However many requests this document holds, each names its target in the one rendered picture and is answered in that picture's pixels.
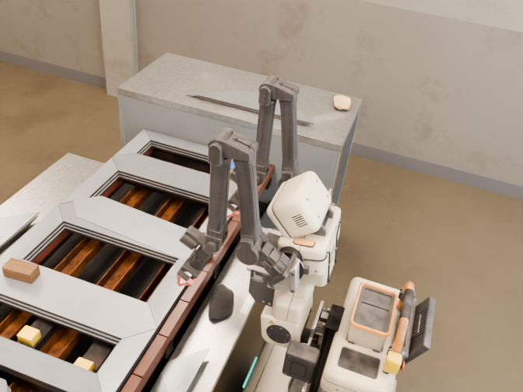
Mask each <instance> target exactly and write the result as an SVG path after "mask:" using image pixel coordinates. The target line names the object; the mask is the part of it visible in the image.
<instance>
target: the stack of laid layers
mask: <svg viewBox="0 0 523 392"><path fill-rule="evenodd" d="M152 147H153V148H156V149H161V150H164V151H167V152H172V153H175V154H178V155H181V156H186V157H189V158H192V159H197V160H200V161H203V162H206V163H207V162H208V156H206V155H202V154H199V153H197V152H192V151H188V150H185V149H180V148H178V147H174V146H171V145H166V144H163V143H160V142H155V141H152V140H150V141H149V142H148V143H147V144H146V145H145V146H143V147H142V148H141V149H140V150H139V151H138V152H137V153H138V154H140V155H144V154H145V153H146V152H147V151H148V150H150V149H151V148H152ZM119 178H121V179H124V180H129V181H131V182H134V183H137V184H142V185H145V186H147V187H152V188H155V189H158V190H161V191H166V192H168V193H171V194H175V195H178V196H181V197H184V198H189V199H191V200H194V201H199V202H201V203H205V204H207V205H208V204H209V197H206V196H204V195H200V194H196V193H193V192H190V191H186V190H183V189H180V188H177V187H172V186H170V185H166V184H162V183H159V182H156V181H153V180H149V179H146V178H143V177H138V176H136V175H132V174H130V173H125V172H122V171H119V170H118V171H117V172H116V173H115V174H114V175H113V176H112V177H111V178H110V179H108V180H107V181H106V182H105V183H104V184H103V185H102V186H101V187H100V188H99V189H98V190H96V191H95V192H94V193H93V194H92V195H91V196H90V198H92V197H98V196H101V195H102V194H103V193H104V192H105V191H106V190H107V189H108V188H109V187H110V186H111V185H113V184H114V183H115V182H116V181H117V180H118V179H119ZM59 208H60V211H61V217H62V219H63V222H62V223H61V224H60V225H59V226H58V227H57V228H56V229H55V230H54V231H53V232H52V233H50V234H49V235H48V236H47V237H46V238H45V239H44V240H43V241H42V242H41V243H39V244H38V245H37V246H36V247H35V248H34V249H33V250H32V251H31V252H30V253H29V254H27V255H26V256H25V257H24V258H23V260H26V261H29V262H32V261H33V260H34V259H35V258H36V257H37V256H38V255H40V254H41V253H42V252H43V251H44V250H45V249H46V248H47V247H48V246H49V245H50V244H51V243H52V242H53V241H54V240H55V239H56V238H57V237H59V236H60V235H61V234H62V233H63V232H64V231H65V230H68V231H70V232H73V233H77V234H79V235H82V236H86V237H89V238H91V239H95V240H99V241H101V242H104V243H108V244H110V245H113V246H116V247H120V248H122V249H125V250H129V251H131V252H134V253H137V254H141V255H143V256H146V257H150V258H152V259H155V260H158V261H162V262H164V263H167V264H171V265H173V266H174V265H175V263H176V262H177V260H178V259H179V258H176V257H174V256H171V255H169V254H166V253H164V252H162V251H159V250H156V249H154V248H152V247H149V246H146V245H145V244H142V243H139V242H137V241H134V240H132V239H129V238H127V237H125V236H122V235H120V234H117V233H114V232H112V231H110V230H108V229H105V228H103V227H100V226H97V225H95V224H92V223H91V222H87V221H86V220H83V219H80V218H78V217H76V215H75V205H74V201H70V202H66V203H62V204H59ZM173 266H172V267H173ZM170 270H171V269H170ZM169 272H170V271H168V273H169ZM168 273H167V274H168ZM166 276H167V275H166ZM166 276H165V278H166ZM161 283H162V282H161ZM161 283H160V284H161ZM160 284H159V286H160ZM159 286H158V287H159ZM158 287H157V289H158ZM187 287H188V285H186V286H185V287H184V288H183V289H182V291H181V293H180V294H179V296H178V297H177V298H176V300H175V301H174V303H173V305H172V307H171V308H170V309H169V311H168V312H167V314H166V316H165V317H164V318H163V320H162V321H161V323H160V325H159V327H158V328H157V329H156V331H155V332H154V334H153V336H152V337H151V338H150V339H149V341H148V343H147V344H146V346H145V348H144V349H143V350H142V352H141V354H140V355H139V357H138V358H137V359H136V361H135V363H134V364H133V366H132V368H131V369H130V370H129V372H128V374H127V375H126V377H125V378H124V379H123V381H122V382H121V384H120V386H119V387H118V389H117V390H116V392H120V391H121V389H122V388H123V386H124V385H125V384H126V382H127V380H128V378H129V377H130V376H131V374H132V373H133V371H134V369H135V367H136V366H137V365H138V364H139V362H140V360H141V359H142V357H143V356H144V354H145V353H146V351H147V349H148V348H149V346H150V345H151V343H152V342H153V340H154V338H155V337H156V336H157V334H158V332H159V331H160V329H161V327H162V326H163V325H164V323H165V322H166V320H167V318H168V317H169V316H170V314H171V312H172V311H173V309H174V307H175V306H176V305H177V303H178V301H179V300H180V298H181V297H182V296H183V294H184V292H185V290H186V289H187ZM155 291H156V290H155ZM153 294H154V293H153ZM152 296H153V295H151V297H152ZM151 297H150V298H151ZM150 298H149V299H150ZM148 302H149V300H148V301H147V303H148ZM0 303H3V304H5V305H7V306H11V307H13V308H16V309H18V310H22V311H24V312H26V313H30V314H32V315H34V316H36V317H40V318H42V319H45V320H48V321H50V322H53V323H55V324H59V325H61V326H63V327H67V328H69V329H72V330H74V331H78V332H79V333H82V334H85V335H88V336H90V337H92V338H96V339H98V340H101V341H104V342H106V343H109V344H111V345H115V347H114V348H116V346H117V345H118V343H119V342H120V340H121V339H122V338H118V337H116V336H113V335H111V334H108V333H105V332H102V331H99V330H97V329H95V328H92V327H89V326H86V325H84V324H81V323H78V322H75V321H74V320H70V319H68V318H65V317H62V316H59V315H57V314H54V313H51V312H48V311H46V310H42V309H41V308H38V307H35V306H32V305H30V304H27V303H24V302H21V301H19V300H17V299H13V298H11V297H8V296H5V295H2V294H0ZM113 350H114V349H113ZM111 353H112V352H111ZM110 355H111V354H109V356H110ZM109 356H108V357H109ZM108 357H107V359H108ZM107 359H106V360H105V362H106V361H107ZM105 362H104V363H105ZM104 363H103V364H104ZM102 366H103V365H102ZM102 366H101V367H102ZM101 367H100V368H99V370H100V369H101ZM0 370H2V371H4V372H7V373H10V374H12V375H14V376H18V377H19V378H21V379H24V380H27V381H29V382H31V383H35V384H36V385H39V386H41V387H44V388H46V389H49V390H52V391H54V392H68V391H65V390H62V389H60V388H57V387H54V386H52V385H50V384H48V383H45V382H42V381H40V380H37V379H35V378H33V377H31V376H27V375H25V374H23V373H20V372H17V371H15V370H13V369H10V368H8V367H6V366H3V365H0ZM99 370H98V371H97V373H98V372H99Z"/></svg>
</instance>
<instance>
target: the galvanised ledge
mask: <svg viewBox="0 0 523 392"><path fill-rule="evenodd" d="M240 240H241V239H240ZM239 246H240V241H239V243H238V245H237V246H236V248H235V249H234V251H233V253H232V254H231V256H230V258H229V260H228V261H227V263H226V265H225V266H224V268H223V270H222V271H221V273H220V274H219V277H218V278H217V280H216V281H215V283H214V285H213V287H212V288H211V290H210V291H209V294H208V295H207V296H206V298H205V300H204V302H203V303H202V305H201V307H200V308H199V310H198V312H197V313H196V315H195V317H194V319H193V320H192V322H191V323H190V325H189V327H188V329H187V330H186V332H185V333H184V336H183V337H182V339H181V340H180V342H179V344H178V345H177V347H176V349H175V350H174V353H173V354H172V356H171V357H170V359H169V361H170V360H173V359H177V358H180V357H182V356H185V355H189V354H192V353H195V352H199V351H201V350H204V349H207V348H210V349H209V352H208V354H207V355H206V357H205V359H204V361H203V363H202V368H201V369H200V372H199V374H198V376H197V378H196V380H195V382H194V383H193V385H192V387H191V389H190V391H189V392H213V390H214V388H215V386H216V384H217V382H218V380H219V377H220V375H221V373H222V371H223V369H224V367H225V365H226V363H227V361H228V359H229V357H230V354H231V352H232V351H233V348H234V346H235V344H236V343H237V340H238V338H239V336H240V333H241V332H242V330H243V328H244V325H245V324H246V322H247V319H248V317H249V315H250V313H251V311H252V309H253V307H254V305H255V303H256V302H255V301H254V299H253V300H252V302H251V305H250V306H249V308H248V311H247V313H246V314H245V313H241V312H240V310H241V308H242V306H243V305H244V302H245V300H246V298H247V295H248V293H249V292H248V290H249V283H250V276H251V275H250V273H251V272H250V271H247V265H246V264H243V263H241V262H240V261H239V260H238V259H237V256H236V251H237V248H238V247H239ZM220 284H224V285H225V286H226V287H228V288H229V289H231V290H232V291H233V294H234V299H233V307H232V310H231V311H230V313H229V314H228V315H227V316H225V317H224V318H222V319H215V320H214V319H210V318H209V301H210V298H211V295H212V292H213V290H214V288H215V287H216V286H217V285H220Z"/></svg>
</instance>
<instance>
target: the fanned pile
mask: <svg viewBox="0 0 523 392"><path fill-rule="evenodd" d="M209 349H210V348H207V349H204V350H201V351H199V352H195V353H192V354H189V355H185V356H182V357H180V358H177V359H173V360H170V361H168V363H167V364H166V365H165V366H164V368H163V370H162V372H161V374H160V375H159V377H158V379H157V381H156V383H155V385H154V387H153V389H152V392H189V391H190V389H191V387H192V385H193V383H194V382H195V380H196V378H197V376H198V374H199V372H200V369H201V368H202V363H203V361H204V359H205V357H206V355H207V354H208V352H209Z"/></svg>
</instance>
